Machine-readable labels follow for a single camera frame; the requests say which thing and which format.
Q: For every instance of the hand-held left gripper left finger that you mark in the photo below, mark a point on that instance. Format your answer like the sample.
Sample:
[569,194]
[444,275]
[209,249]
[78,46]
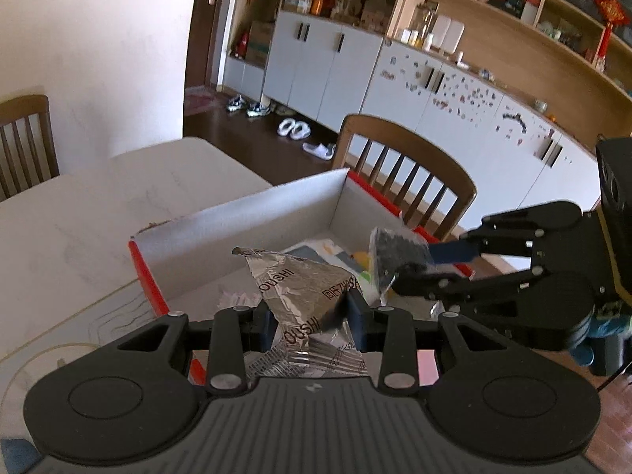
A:
[265,326]

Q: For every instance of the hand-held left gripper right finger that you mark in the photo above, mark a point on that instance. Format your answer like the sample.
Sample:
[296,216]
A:
[356,318]

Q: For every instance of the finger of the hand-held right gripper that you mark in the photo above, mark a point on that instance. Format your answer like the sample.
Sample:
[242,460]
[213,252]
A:
[454,253]
[424,284]

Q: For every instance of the pink white plastic packet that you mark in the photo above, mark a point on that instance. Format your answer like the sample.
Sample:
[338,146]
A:
[237,298]

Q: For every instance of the black and silver small packet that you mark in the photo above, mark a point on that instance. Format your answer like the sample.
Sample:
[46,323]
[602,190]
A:
[397,252]

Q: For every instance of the silver foil snack packet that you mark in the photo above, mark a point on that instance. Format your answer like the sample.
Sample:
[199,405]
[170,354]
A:
[296,286]

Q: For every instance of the wet wipes pack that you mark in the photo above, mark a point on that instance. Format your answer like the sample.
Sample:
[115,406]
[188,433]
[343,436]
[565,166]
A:
[321,252]

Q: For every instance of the red cardboard box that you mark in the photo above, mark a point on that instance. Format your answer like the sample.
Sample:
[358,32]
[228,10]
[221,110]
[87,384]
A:
[237,227]

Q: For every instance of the person's right hand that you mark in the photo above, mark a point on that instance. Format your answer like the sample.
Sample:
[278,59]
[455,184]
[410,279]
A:
[610,327]

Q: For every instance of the dark wooden slatted chair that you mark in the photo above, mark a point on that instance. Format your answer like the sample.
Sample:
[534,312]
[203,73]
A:
[24,143]
[410,143]

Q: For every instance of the white slipper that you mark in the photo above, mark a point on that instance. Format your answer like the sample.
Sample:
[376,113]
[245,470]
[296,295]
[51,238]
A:
[301,131]
[318,150]
[286,128]

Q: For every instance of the grey sneaker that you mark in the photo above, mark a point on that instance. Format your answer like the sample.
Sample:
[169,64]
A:
[257,109]
[236,104]

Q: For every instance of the white storage container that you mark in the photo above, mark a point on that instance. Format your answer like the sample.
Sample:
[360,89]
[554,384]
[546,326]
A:
[449,33]

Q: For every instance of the clear glass canister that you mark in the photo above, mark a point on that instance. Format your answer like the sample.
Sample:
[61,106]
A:
[427,22]

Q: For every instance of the pink door mat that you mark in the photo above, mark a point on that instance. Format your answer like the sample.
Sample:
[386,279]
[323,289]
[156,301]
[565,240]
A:
[200,102]

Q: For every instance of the small red figure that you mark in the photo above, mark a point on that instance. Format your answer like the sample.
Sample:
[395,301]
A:
[242,45]

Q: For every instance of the orange bottle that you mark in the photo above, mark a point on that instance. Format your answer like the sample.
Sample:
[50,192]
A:
[317,5]

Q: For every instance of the brown cardboard box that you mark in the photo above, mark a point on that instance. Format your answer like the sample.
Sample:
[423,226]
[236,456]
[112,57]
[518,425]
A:
[259,42]

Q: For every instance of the red knot ornament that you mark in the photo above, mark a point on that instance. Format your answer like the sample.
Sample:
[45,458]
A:
[611,12]

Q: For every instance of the dark brown door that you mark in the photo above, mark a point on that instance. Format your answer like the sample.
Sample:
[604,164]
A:
[202,44]

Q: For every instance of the teal white box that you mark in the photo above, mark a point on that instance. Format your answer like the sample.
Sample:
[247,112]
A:
[294,2]

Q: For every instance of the white and wood wall cabinet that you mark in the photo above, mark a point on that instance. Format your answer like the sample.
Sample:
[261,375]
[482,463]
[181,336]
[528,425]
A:
[335,74]

